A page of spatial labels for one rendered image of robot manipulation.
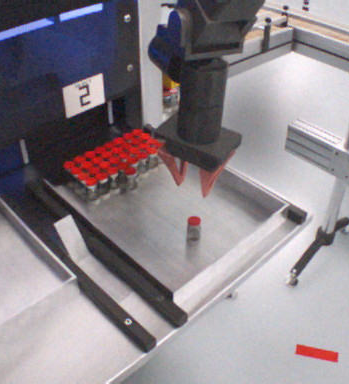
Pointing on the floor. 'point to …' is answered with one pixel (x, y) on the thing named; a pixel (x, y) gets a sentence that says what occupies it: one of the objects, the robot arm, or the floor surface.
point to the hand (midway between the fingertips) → (193, 185)
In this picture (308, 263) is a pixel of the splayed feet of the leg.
